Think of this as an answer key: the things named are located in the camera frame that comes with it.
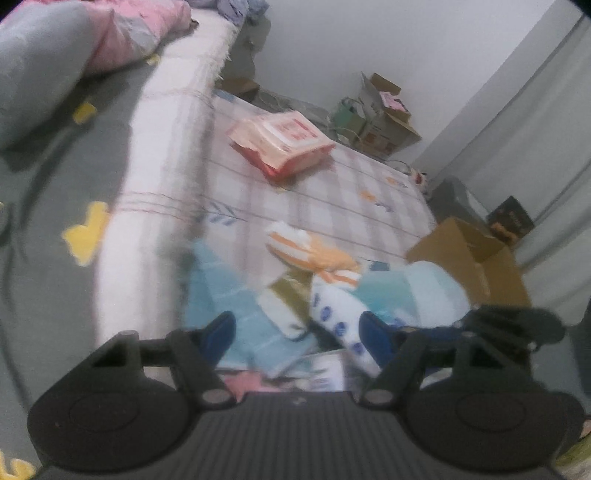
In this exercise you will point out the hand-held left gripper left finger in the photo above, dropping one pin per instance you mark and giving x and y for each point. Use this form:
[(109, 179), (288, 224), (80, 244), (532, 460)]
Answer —
[(219, 334)]

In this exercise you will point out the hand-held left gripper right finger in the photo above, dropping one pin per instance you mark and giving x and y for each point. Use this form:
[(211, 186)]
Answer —
[(374, 337)]

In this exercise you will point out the blue checkered towel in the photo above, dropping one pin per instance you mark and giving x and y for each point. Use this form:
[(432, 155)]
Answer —
[(231, 295)]

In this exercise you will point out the white plastic tub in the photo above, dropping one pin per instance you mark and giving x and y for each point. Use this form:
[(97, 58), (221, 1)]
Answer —
[(337, 314)]

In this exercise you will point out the large cardboard box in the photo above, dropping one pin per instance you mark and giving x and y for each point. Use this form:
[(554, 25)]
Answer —
[(503, 272)]

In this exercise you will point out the white plastic bag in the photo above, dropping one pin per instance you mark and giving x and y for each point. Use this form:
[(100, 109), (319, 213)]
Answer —
[(429, 290)]

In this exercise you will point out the olive tissue pack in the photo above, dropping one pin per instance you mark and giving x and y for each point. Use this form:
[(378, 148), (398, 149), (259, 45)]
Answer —
[(288, 300)]

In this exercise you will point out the dark paper bag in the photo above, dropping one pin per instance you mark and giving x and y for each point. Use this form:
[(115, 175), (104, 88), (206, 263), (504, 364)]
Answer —
[(510, 217)]

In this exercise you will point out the plaid printed bedsheet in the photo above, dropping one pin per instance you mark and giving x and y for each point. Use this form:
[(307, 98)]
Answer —
[(323, 198)]

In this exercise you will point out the white curtain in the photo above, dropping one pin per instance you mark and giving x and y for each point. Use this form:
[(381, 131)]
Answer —
[(545, 161)]

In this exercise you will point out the grey flower print bedsheet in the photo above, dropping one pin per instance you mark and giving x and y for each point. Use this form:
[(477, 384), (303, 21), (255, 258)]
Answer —
[(46, 300)]

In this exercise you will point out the white fringed blanket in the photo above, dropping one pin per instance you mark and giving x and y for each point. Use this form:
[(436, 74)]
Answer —
[(157, 161)]

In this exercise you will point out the small open cardboard box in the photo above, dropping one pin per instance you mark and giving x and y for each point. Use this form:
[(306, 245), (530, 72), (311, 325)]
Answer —
[(392, 134)]

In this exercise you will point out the red wet wipes pack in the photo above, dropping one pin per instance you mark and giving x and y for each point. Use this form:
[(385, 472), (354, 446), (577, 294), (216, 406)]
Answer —
[(281, 138)]

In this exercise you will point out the green box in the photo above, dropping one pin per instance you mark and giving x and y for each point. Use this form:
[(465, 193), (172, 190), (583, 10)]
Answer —
[(348, 120)]

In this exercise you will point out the pink packets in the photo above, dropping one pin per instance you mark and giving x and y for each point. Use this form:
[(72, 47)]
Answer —
[(392, 101)]

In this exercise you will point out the pink patterned quilt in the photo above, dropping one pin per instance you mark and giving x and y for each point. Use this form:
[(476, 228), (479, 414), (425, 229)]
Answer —
[(138, 32)]

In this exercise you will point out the grey pillow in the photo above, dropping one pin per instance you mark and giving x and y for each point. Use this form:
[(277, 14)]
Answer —
[(37, 69)]

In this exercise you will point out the purple clothes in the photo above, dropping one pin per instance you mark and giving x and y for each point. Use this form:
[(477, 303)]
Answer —
[(242, 11)]

